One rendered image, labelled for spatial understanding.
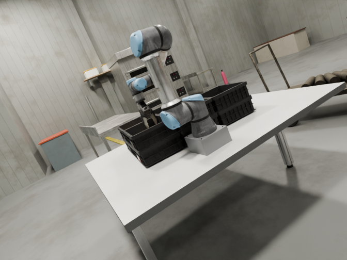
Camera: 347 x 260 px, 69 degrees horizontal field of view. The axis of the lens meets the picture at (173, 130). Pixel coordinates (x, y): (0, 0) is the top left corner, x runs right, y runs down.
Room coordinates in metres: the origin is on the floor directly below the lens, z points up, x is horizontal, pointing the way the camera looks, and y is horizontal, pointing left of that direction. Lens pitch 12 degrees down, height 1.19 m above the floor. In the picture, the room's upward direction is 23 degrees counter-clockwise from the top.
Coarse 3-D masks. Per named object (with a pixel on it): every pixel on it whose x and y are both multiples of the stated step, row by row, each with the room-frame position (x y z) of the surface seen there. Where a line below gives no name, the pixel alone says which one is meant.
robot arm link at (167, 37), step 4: (160, 28) 1.35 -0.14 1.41; (164, 28) 1.36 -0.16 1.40; (164, 32) 1.35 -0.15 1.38; (168, 32) 1.37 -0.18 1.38; (164, 36) 1.35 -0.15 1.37; (168, 36) 1.37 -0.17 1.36; (164, 40) 1.35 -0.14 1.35; (168, 40) 1.38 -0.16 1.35; (164, 44) 1.37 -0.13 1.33; (168, 44) 1.40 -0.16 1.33; (160, 48) 1.44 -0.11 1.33; (164, 48) 1.43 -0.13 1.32; (168, 48) 1.45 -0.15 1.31; (164, 52) 1.47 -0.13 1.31; (160, 56) 1.50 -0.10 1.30; (164, 56) 1.51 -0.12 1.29; (164, 60) 1.54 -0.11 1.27; (164, 64) 1.60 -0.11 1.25; (152, 84) 1.69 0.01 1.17
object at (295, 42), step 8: (296, 32) 9.46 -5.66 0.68; (304, 32) 9.61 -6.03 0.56; (272, 40) 10.36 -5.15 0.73; (280, 40) 9.97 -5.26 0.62; (288, 40) 9.66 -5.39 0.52; (296, 40) 9.42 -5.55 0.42; (304, 40) 9.57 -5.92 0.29; (256, 48) 11.19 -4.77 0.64; (264, 48) 10.78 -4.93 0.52; (272, 48) 10.43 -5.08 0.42; (280, 48) 10.07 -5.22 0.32; (288, 48) 9.76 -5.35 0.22; (296, 48) 9.44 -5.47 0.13; (304, 48) 9.52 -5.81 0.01; (256, 56) 11.32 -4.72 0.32; (264, 56) 10.90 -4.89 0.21; (272, 56) 10.54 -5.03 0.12; (280, 56) 10.17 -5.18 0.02
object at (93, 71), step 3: (90, 69) 8.39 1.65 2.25; (93, 69) 8.43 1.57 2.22; (96, 69) 8.46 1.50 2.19; (84, 72) 8.38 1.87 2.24; (87, 72) 8.36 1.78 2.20; (90, 72) 8.39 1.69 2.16; (93, 72) 8.42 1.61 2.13; (96, 72) 8.44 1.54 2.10; (87, 75) 8.34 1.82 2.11; (90, 75) 8.37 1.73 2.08; (93, 75) 8.40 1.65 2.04
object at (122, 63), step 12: (120, 60) 6.67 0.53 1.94; (132, 60) 6.78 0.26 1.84; (168, 60) 7.13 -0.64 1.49; (120, 72) 6.75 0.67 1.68; (132, 72) 6.70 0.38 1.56; (144, 72) 6.81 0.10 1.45; (168, 72) 7.09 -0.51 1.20; (120, 84) 7.20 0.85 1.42; (180, 84) 7.16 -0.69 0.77; (132, 96) 6.69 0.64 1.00; (156, 96) 6.86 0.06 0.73; (180, 96) 7.11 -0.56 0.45; (132, 108) 7.14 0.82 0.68; (156, 108) 6.78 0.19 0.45
